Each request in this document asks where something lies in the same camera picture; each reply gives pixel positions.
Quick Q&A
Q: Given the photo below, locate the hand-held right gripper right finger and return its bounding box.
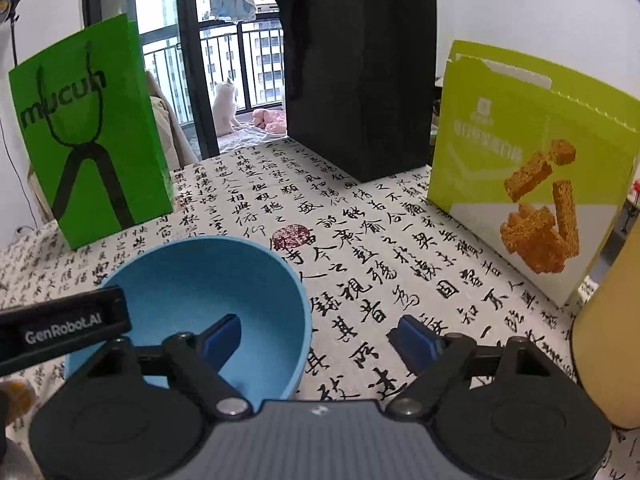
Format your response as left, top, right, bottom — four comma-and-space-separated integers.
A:
387, 315, 551, 421

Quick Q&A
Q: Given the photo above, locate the yellow-green snack box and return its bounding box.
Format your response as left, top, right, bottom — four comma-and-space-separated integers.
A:
426, 40, 640, 307

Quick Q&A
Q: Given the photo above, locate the balcony railing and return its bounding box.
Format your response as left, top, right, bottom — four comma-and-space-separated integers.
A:
142, 20, 286, 126

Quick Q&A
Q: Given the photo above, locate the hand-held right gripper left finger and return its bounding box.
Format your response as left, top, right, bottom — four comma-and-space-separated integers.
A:
82, 314, 252, 421

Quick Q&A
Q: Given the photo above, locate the blue bowl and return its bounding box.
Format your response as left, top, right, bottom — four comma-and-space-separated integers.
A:
64, 236, 314, 402

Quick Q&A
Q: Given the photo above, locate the black sliding door frame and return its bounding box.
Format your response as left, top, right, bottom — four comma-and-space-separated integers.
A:
82, 0, 221, 161

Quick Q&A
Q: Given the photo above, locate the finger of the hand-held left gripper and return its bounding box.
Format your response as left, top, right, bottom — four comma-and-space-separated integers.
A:
100, 286, 132, 336

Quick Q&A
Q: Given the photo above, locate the pink blanket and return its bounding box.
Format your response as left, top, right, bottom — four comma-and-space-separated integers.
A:
250, 107, 288, 136

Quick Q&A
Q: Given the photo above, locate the white cat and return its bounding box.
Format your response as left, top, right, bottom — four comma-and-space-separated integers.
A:
211, 76, 242, 137

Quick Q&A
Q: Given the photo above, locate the green paper bag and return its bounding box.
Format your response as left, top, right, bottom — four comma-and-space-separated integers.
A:
8, 14, 175, 251

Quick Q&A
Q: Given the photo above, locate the yellow thermos jug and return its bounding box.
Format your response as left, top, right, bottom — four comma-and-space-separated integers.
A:
571, 240, 640, 429

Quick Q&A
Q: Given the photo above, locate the black paper bag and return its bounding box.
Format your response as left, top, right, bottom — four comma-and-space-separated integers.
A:
271, 0, 438, 183

